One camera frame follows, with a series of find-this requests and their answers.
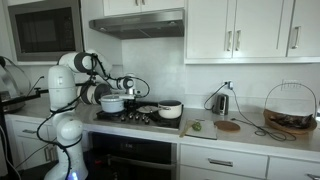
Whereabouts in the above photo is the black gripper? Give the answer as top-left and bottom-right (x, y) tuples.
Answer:
(125, 98), (138, 115)

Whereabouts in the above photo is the grey round pan lid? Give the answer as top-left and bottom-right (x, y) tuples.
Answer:
(136, 105), (162, 115)

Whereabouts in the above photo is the white dutch oven pot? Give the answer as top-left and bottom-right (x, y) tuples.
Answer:
(99, 99), (127, 114)

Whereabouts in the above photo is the white dutch oven lid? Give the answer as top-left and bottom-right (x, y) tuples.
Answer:
(99, 94), (128, 104)

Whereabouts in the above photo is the black cast iron grate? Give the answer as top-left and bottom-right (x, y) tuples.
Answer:
(96, 109), (130, 122)
(149, 112), (183, 130)

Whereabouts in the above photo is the stainless steel gas cooktop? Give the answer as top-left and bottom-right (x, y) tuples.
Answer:
(93, 100), (185, 131)

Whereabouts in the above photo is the white saucepan dark inside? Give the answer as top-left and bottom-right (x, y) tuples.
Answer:
(155, 99), (184, 120)

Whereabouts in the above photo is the black built-in oven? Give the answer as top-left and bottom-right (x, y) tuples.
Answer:
(89, 131), (178, 180)

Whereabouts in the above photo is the wooden utensil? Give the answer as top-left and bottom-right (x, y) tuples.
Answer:
(178, 120), (195, 139)

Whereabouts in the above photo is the green pepper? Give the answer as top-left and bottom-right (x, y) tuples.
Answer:
(191, 121), (203, 132)

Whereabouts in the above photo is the grey cutting board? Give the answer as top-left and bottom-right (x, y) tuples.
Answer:
(183, 118), (219, 141)

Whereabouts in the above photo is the wide white drawer front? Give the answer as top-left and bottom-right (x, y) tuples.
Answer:
(179, 143), (269, 180)

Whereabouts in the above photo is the stainless steel range hood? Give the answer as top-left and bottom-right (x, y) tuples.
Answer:
(88, 8), (185, 41)

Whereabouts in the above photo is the silver electric kettle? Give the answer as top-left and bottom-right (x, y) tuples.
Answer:
(211, 93), (230, 117)

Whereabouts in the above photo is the black boom rod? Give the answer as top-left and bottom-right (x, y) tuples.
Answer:
(0, 87), (50, 107)

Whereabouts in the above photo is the round cork trivet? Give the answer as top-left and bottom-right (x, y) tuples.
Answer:
(213, 119), (242, 133)

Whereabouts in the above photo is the white base cabinet door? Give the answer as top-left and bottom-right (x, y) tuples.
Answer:
(14, 135), (60, 170)

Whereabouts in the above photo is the stainless steel microwave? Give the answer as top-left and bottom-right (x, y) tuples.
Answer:
(7, 0), (84, 63)

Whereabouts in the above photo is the dark produce pile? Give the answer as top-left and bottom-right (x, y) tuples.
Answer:
(275, 112), (315, 130)

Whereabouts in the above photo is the silver oven door handle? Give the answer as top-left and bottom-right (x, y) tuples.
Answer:
(109, 154), (175, 168)

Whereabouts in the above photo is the black kettle power cable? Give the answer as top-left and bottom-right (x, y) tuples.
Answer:
(203, 82), (229, 111)

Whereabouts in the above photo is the white wall power outlet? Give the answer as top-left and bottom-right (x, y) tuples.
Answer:
(222, 79), (235, 91)

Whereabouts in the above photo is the long black coiled cable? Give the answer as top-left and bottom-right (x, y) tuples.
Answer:
(229, 87), (297, 143)

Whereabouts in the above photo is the wicker basket with wire handle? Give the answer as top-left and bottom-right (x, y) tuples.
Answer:
(262, 82), (318, 136)

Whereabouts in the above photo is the white wall switch plate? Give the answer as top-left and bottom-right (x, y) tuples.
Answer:
(280, 79), (303, 91)

